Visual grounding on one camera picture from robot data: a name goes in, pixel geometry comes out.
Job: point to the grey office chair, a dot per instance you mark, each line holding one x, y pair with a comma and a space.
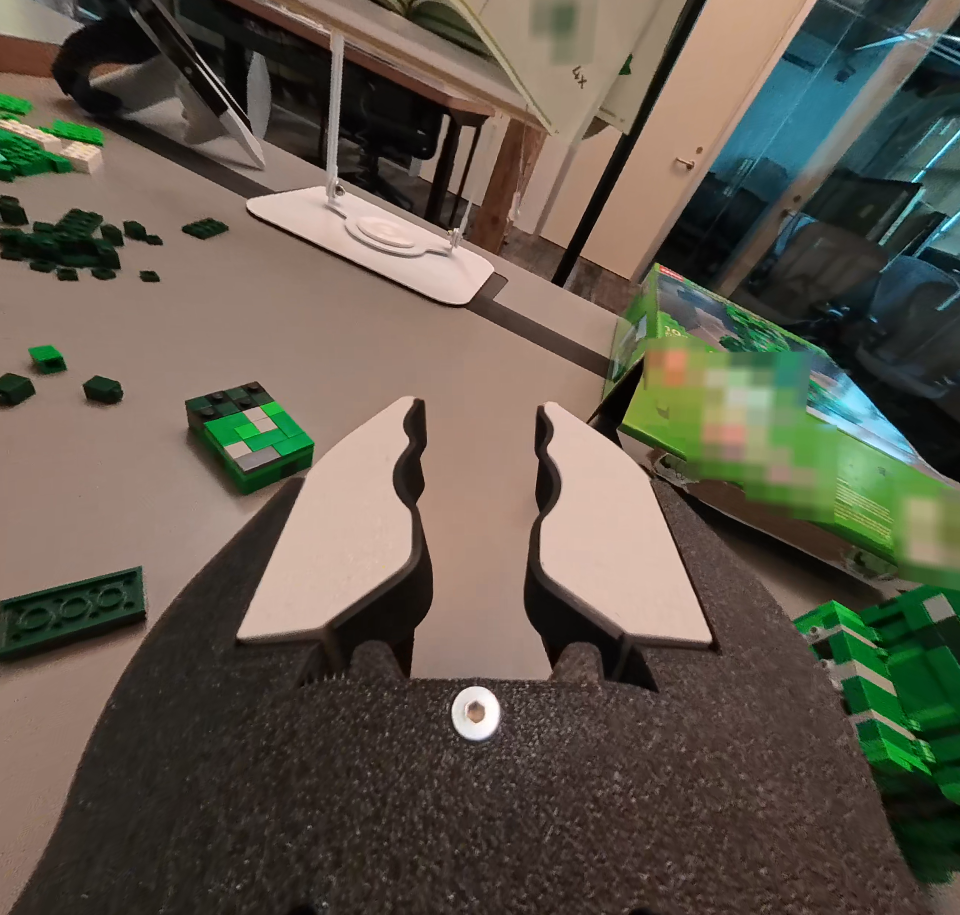
915, 315

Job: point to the black headphones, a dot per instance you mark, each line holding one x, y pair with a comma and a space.
79, 67

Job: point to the white book stand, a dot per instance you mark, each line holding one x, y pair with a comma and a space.
315, 214

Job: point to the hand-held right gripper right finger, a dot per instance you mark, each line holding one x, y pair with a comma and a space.
611, 547

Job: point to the long dark green lego plate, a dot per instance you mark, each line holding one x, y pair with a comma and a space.
71, 613

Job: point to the green lego set box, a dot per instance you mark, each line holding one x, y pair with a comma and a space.
855, 480

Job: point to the large green lego build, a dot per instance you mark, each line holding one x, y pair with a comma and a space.
892, 697

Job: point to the pile of dark green bricks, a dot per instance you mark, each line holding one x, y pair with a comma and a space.
79, 236

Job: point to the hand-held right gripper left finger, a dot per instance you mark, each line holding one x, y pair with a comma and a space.
337, 532

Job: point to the small green mosaic lego assembly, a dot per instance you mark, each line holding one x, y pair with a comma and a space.
251, 442

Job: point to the open lego instruction booklet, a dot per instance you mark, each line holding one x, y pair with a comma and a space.
495, 0

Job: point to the small bright green lego brick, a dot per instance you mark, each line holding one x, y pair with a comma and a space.
46, 358

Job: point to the pile of green white bricks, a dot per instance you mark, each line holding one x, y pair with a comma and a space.
37, 154

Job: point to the grey side table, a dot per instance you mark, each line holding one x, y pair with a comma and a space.
30, 30

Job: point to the tablet on white stand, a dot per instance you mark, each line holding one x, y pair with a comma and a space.
206, 124

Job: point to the small dark green lego brick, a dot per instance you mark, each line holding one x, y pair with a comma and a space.
15, 390
103, 388

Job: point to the wooden table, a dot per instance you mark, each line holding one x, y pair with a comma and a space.
506, 187

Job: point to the black office chair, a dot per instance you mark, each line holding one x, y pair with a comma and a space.
390, 131

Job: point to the white door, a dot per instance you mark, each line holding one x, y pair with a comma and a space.
675, 67

